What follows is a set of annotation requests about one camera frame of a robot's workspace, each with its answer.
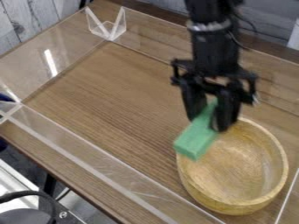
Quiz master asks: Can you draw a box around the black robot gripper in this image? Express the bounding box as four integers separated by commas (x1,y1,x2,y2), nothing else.
170,20,257,132

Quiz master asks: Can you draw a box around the green rectangular block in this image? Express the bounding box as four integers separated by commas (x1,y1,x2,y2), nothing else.
172,100,217,161

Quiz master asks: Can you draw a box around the light wooden bowl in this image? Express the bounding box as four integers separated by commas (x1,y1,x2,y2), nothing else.
176,118,288,216

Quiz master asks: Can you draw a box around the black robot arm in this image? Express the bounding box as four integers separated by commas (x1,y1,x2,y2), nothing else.
170,0,257,132

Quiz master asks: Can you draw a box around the black table leg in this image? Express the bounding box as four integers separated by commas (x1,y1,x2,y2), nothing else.
42,174,57,196

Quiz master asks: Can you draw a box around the clear acrylic enclosure wall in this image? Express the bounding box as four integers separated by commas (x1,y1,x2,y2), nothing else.
0,1,299,224

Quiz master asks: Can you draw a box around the clear acrylic corner bracket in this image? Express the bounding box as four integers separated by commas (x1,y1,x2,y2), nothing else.
83,7,126,42

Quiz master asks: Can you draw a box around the black metal clamp bracket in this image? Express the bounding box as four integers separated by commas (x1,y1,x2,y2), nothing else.
38,196,86,224

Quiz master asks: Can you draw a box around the black cable loop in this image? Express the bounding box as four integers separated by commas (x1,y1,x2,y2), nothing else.
0,190,57,224

